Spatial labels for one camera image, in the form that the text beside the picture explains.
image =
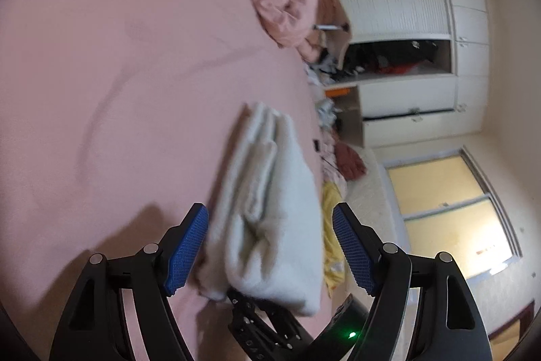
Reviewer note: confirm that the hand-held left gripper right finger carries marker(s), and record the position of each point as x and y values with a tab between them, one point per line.
353	251

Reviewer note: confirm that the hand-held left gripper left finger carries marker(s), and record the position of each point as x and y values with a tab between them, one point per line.
188	251

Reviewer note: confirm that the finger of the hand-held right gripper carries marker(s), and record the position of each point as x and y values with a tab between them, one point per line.
249	327
287	325

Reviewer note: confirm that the white knit cardigan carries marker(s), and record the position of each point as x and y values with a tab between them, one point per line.
270	225

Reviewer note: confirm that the yellow blanket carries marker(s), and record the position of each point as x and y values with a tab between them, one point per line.
332	225

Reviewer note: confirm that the white quilted headboard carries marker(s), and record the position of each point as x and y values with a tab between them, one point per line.
372	200

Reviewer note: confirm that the dark red cloth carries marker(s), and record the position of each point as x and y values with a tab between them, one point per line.
348	162

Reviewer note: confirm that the yellow window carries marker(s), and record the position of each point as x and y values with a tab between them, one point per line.
439	183

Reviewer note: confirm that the black phone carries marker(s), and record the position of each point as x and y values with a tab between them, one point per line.
315	145

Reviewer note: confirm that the pile of small bedside clutter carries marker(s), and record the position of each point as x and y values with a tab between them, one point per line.
323	107

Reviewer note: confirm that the pink bed sheet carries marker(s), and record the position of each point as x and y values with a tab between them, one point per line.
105	69

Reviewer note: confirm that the white wardrobe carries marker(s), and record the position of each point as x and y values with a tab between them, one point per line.
401	5

